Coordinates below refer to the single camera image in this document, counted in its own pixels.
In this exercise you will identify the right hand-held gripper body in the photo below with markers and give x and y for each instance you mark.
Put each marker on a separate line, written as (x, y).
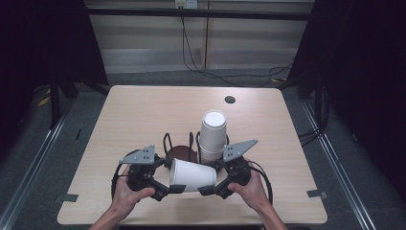
(237, 166)

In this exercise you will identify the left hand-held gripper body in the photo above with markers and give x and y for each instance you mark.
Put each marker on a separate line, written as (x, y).
(140, 171)

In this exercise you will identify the dark brown double cup holder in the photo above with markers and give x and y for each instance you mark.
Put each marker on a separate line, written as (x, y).
(180, 151)

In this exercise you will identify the single white paper cup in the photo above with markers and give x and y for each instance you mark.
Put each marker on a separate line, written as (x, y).
(193, 175)

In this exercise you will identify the stack of white paper cups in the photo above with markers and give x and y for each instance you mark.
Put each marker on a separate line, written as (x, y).
(212, 137)

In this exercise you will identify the person's left hand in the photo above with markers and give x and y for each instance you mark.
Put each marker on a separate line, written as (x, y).
(127, 198)

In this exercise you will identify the person's right hand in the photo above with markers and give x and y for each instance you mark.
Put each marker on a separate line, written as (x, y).
(252, 195)

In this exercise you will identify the dark round table grommet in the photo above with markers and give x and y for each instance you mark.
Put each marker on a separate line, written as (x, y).
(230, 99)

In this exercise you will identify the grey tape strip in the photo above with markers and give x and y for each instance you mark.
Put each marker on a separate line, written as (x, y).
(67, 197)
(316, 193)

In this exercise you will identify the black metal stand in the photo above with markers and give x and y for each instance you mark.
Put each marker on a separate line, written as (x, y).
(55, 105)

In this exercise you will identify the black curtain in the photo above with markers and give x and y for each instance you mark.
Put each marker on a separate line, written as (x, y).
(44, 51)
(360, 80)

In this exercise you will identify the black horizontal metal bar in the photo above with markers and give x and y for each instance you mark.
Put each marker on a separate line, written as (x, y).
(198, 13)

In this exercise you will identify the metal floor rail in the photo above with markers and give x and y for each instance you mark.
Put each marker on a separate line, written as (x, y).
(338, 169)
(28, 172)

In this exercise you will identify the white wall outlet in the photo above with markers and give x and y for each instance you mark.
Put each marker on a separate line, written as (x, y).
(186, 3)

